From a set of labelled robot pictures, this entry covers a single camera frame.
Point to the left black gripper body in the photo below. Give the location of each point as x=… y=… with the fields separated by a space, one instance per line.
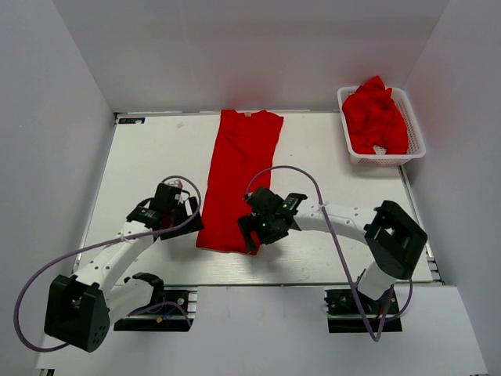
x=177 y=215

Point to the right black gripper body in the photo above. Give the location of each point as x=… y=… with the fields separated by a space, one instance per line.
x=268 y=231

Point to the red t shirt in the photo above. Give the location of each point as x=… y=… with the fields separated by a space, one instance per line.
x=244 y=146

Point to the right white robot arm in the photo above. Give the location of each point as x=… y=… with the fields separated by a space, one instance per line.
x=394 y=239

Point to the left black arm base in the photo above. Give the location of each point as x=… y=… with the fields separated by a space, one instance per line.
x=173 y=310

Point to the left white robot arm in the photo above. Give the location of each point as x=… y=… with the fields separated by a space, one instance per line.
x=83 y=306

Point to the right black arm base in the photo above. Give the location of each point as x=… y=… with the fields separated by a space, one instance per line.
x=343 y=316

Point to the red t shirts pile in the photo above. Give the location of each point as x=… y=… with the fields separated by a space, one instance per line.
x=374 y=120

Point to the blue table label sticker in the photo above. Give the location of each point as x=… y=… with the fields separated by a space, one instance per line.
x=131 y=120

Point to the white plastic basket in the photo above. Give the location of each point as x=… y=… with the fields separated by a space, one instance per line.
x=416 y=147

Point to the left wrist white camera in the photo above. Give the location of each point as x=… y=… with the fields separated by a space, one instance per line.
x=175 y=183

